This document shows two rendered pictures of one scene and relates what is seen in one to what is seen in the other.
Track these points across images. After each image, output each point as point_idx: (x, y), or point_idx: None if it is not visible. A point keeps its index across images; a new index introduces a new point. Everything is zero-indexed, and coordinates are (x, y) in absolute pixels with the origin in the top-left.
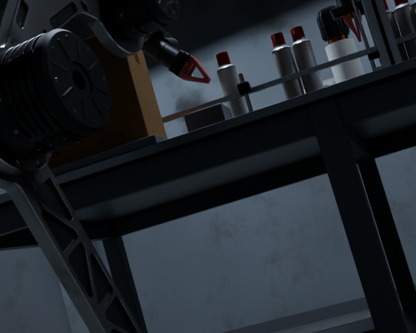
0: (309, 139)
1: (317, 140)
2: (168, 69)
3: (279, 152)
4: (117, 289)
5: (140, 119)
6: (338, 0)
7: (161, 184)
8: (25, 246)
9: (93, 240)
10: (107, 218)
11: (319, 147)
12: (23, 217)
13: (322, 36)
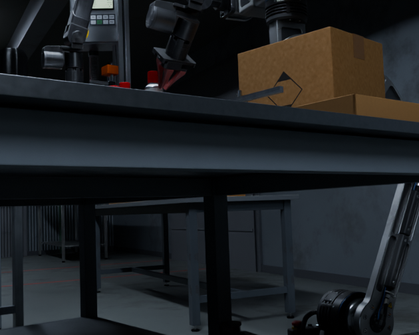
0: (76, 174)
1: (42, 174)
2: (195, 63)
3: (60, 171)
4: (378, 250)
5: None
6: (82, 79)
7: (298, 190)
8: (364, 173)
9: (39, 167)
10: None
11: (227, 204)
12: None
13: (20, 73)
